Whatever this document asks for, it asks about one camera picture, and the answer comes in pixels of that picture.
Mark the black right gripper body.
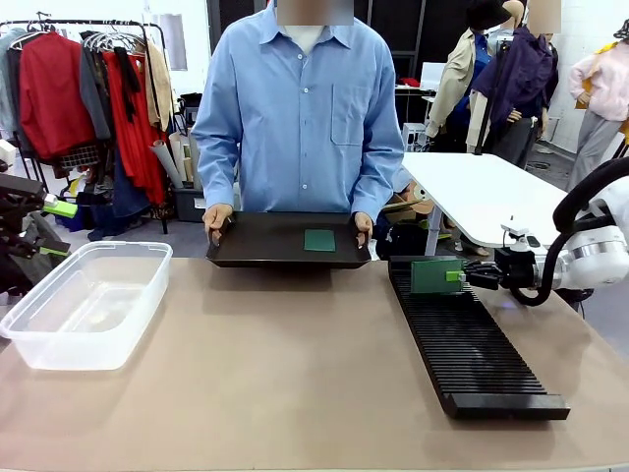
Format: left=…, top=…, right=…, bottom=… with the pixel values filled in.
left=494, top=248, right=538, bottom=290

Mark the green perforated PCB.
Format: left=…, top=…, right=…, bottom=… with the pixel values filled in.
left=303, top=228, right=338, bottom=253
left=410, top=258, right=467, bottom=295

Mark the black plastic tray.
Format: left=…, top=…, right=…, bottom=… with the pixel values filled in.
left=204, top=210, right=372, bottom=270

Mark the person's left forearm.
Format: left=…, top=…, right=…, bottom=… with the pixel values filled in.
left=351, top=142, right=410, bottom=223

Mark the person's right forearm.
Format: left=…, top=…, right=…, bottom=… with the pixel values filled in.
left=192, top=132, right=242, bottom=212

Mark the person's left hand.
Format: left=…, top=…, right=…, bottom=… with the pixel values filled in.
left=352, top=210, right=375, bottom=249

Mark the person's right hand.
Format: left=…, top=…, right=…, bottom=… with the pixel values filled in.
left=202, top=204, right=235, bottom=246

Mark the black slotted PCB rack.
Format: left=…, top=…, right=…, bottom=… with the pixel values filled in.
left=387, top=255, right=572, bottom=422

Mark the white table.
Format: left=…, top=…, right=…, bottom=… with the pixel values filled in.
left=401, top=151, right=571, bottom=257

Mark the brown cardboard box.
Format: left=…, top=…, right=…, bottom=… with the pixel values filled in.
left=382, top=194, right=429, bottom=223

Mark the red hanging jacket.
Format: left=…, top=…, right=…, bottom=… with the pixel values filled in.
left=19, top=31, right=97, bottom=161

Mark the light grey hanging garment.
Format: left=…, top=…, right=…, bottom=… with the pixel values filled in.
left=0, top=28, right=24, bottom=144

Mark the clear plastic storage box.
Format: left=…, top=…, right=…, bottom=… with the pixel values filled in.
left=0, top=240, right=174, bottom=372

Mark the dark blue denim garment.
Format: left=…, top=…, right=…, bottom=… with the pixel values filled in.
left=111, top=147, right=151, bottom=217

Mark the red hanging dress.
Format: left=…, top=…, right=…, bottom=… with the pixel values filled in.
left=100, top=48, right=168, bottom=206

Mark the dark grey hanging garment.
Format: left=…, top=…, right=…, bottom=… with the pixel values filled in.
left=78, top=31, right=112, bottom=144

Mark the white computer tower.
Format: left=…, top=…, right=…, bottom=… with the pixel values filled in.
left=402, top=122, right=429, bottom=151

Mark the grey paper roll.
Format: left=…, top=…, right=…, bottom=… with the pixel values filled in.
left=149, top=140, right=184, bottom=191

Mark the black hanging scarf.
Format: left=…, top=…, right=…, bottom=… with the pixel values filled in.
left=113, top=46, right=143, bottom=124

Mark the white paper roll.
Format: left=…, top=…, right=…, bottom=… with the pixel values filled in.
left=169, top=132, right=194, bottom=186

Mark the dark grey storage bin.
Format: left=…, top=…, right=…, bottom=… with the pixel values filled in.
left=171, top=186, right=207, bottom=223

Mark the beige hanging garment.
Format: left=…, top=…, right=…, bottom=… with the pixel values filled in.
left=144, top=41, right=174, bottom=133

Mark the black metal clothes rack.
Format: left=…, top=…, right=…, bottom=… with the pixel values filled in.
left=0, top=19, right=171, bottom=236

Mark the mannequin in purple jacket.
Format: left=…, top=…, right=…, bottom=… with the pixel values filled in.
left=470, top=24, right=561, bottom=171

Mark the mannequin in pink sweater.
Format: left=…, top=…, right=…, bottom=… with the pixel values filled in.
left=568, top=41, right=629, bottom=193

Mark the mannequin in beige trench coat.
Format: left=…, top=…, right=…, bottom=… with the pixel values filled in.
left=426, top=0, right=513, bottom=153

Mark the white board on desk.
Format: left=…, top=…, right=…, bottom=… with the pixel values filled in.
left=421, top=61, right=446, bottom=89

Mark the person in blue shirt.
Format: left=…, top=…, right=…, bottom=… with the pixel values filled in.
left=190, top=0, right=410, bottom=225

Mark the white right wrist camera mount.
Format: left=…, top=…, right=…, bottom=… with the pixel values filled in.
left=499, top=223, right=542, bottom=253

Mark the white wire basket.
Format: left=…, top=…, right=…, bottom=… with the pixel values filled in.
left=61, top=142, right=99, bottom=171

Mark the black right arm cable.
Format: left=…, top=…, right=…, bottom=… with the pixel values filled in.
left=508, top=156, right=629, bottom=307

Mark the grey wall poster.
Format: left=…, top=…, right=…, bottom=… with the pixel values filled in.
left=156, top=12, right=189, bottom=73

